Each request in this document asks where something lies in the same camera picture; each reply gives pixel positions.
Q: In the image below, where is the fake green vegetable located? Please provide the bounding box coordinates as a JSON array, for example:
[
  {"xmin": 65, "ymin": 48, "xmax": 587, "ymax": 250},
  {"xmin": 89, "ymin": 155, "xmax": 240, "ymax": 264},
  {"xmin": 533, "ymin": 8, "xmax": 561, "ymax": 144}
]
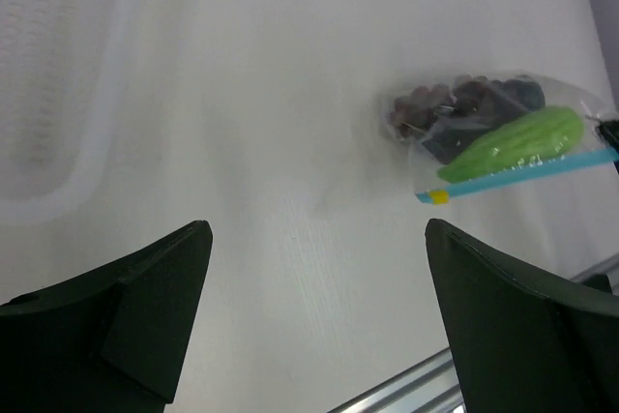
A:
[{"xmin": 437, "ymin": 106, "xmax": 585, "ymax": 184}]

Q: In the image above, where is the clear zip top bag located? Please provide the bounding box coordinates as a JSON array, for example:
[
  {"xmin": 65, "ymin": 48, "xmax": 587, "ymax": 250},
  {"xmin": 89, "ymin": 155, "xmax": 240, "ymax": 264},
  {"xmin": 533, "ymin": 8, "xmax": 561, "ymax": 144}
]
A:
[{"xmin": 380, "ymin": 72, "xmax": 618, "ymax": 205}]

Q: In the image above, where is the aluminium mounting rail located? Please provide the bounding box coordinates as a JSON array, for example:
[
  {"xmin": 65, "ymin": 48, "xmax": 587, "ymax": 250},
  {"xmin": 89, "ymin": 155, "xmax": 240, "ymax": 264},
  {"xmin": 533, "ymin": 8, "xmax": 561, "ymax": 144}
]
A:
[{"xmin": 340, "ymin": 261, "xmax": 618, "ymax": 412}]

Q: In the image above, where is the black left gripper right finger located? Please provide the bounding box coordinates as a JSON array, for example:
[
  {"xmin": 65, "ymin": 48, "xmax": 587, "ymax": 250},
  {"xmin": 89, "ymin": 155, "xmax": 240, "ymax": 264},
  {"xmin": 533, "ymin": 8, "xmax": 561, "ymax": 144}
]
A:
[{"xmin": 426, "ymin": 219, "xmax": 618, "ymax": 412}]

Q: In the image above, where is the white perforated plastic basket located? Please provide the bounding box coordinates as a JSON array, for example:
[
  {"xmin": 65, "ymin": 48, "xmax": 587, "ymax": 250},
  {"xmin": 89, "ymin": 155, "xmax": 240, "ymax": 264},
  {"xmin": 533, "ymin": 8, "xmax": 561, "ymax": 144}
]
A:
[{"xmin": 1, "ymin": 0, "xmax": 137, "ymax": 225}]

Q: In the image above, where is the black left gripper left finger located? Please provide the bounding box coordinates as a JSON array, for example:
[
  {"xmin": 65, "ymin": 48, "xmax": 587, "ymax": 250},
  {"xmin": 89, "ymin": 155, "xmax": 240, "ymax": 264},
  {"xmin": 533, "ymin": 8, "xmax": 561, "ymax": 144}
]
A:
[{"xmin": 1, "ymin": 221, "xmax": 212, "ymax": 412}]

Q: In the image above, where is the fake purple grape bunch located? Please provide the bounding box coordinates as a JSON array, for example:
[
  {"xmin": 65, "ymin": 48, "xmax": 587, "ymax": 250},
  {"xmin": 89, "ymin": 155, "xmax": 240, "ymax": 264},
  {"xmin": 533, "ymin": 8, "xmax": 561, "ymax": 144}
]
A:
[{"xmin": 385, "ymin": 74, "xmax": 545, "ymax": 165}]

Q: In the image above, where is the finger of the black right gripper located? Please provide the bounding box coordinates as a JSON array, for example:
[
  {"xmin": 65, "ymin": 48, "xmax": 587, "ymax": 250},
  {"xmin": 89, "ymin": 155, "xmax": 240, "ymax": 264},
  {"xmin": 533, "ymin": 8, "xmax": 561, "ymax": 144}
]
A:
[{"xmin": 597, "ymin": 119, "xmax": 619, "ymax": 154}]

